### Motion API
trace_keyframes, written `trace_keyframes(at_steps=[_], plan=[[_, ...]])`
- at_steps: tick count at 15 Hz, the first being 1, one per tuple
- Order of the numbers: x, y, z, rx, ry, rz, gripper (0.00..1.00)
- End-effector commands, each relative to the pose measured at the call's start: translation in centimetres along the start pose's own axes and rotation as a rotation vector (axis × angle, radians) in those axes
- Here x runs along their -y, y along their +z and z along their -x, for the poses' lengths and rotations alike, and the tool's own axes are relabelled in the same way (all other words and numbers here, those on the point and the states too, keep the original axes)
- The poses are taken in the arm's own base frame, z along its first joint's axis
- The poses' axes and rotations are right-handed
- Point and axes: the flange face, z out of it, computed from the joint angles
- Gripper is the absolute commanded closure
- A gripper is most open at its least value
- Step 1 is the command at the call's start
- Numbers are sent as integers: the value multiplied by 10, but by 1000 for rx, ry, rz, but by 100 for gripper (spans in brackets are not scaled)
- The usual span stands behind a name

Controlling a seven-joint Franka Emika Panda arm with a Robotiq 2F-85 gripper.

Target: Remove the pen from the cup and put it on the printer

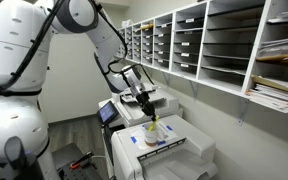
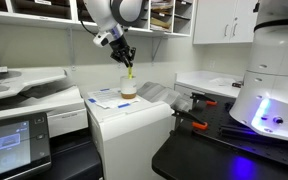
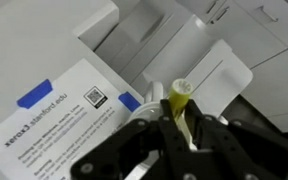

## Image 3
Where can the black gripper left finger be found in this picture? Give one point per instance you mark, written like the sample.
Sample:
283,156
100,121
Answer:
124,150

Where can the white drawer cabinet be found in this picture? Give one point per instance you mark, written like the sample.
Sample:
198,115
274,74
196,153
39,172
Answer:
267,30

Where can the yellow pen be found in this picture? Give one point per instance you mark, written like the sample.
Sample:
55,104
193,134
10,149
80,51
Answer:
180,91

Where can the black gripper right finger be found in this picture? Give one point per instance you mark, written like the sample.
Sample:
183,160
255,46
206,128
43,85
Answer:
237,153

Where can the printed white instruction sheet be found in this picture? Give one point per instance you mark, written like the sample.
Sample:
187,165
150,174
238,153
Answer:
50,133

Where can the large white office printer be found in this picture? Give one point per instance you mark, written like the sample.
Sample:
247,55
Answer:
170,43

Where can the blue tape piece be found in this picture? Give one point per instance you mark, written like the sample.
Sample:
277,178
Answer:
129,101
34,94

